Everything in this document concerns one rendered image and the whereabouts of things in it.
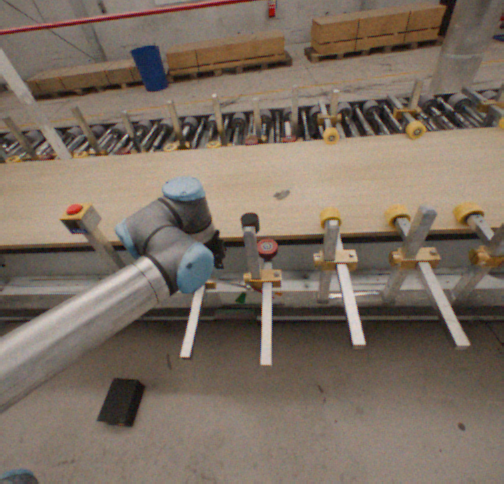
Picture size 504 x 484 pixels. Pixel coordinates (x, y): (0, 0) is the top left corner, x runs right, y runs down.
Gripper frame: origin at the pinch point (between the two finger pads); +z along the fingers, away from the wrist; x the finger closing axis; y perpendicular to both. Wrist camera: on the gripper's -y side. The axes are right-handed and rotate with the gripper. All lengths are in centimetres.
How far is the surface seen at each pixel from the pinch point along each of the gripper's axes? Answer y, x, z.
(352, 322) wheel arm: 42.6, -14.7, 2.0
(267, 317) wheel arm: 18.4, -8.2, 11.9
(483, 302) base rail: 97, 6, 28
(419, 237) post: 64, 6, -9
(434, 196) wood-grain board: 89, 44, 8
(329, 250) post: 38.9, 6.2, -4.0
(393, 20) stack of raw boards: 250, 619, 43
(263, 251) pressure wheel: 16.8, 16.0, 7.3
